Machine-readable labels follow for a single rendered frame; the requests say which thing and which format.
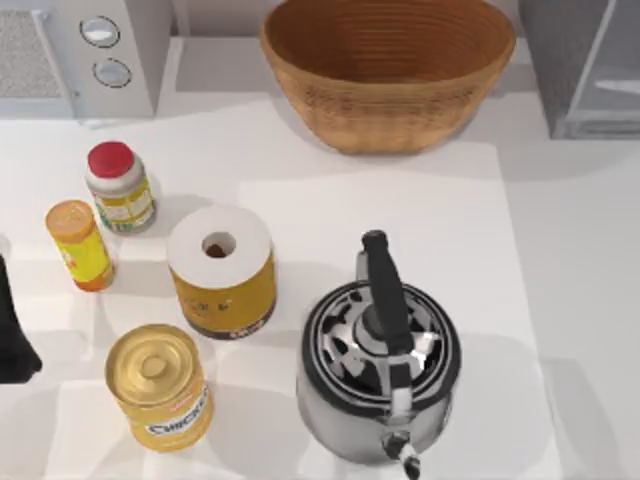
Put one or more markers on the white paper roll yellow wrap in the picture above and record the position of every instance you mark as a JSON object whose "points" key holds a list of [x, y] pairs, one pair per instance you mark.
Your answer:
{"points": [[222, 280]]}

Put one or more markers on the brown woven basket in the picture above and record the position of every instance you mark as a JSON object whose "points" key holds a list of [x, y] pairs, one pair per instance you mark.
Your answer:
{"points": [[385, 85]]}

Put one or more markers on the red-lidded white jar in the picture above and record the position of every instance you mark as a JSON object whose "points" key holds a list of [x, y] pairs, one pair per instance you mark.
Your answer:
{"points": [[121, 192]]}

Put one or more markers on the yellow can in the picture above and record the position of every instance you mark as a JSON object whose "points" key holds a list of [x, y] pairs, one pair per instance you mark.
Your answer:
{"points": [[160, 390]]}

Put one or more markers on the orange and yellow bottle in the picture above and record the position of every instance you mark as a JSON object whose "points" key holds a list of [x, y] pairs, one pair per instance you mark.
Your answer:
{"points": [[82, 247]]}

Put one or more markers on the round microwave knob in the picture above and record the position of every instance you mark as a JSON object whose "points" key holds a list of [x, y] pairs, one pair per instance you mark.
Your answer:
{"points": [[112, 72], [99, 31]]}

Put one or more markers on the pale microwave oven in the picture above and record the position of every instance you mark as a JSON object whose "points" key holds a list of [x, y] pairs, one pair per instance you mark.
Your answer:
{"points": [[75, 55]]}

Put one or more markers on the grey cabinet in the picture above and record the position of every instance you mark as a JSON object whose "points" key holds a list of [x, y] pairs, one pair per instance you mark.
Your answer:
{"points": [[590, 65]]}

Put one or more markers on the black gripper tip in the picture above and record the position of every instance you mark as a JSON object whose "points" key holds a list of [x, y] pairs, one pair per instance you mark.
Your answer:
{"points": [[12, 340]]}

